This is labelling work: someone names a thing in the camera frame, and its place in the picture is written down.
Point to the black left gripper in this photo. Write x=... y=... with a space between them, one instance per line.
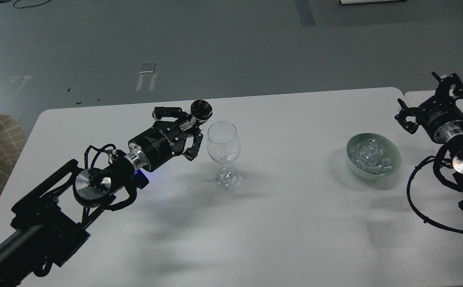
x=164 y=140

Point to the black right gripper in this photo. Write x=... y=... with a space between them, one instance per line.
x=439 y=115

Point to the steel cocktail jigger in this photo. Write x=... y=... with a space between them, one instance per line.
x=200 y=112

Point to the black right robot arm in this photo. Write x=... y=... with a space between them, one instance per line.
x=447 y=167

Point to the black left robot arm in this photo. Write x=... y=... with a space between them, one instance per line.
x=51 y=220

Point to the clear wine glass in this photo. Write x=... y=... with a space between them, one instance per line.
x=224 y=147

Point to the clear ice cubes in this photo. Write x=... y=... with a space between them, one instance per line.
x=372 y=157

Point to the green bowl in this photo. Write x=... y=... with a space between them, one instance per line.
x=368 y=136

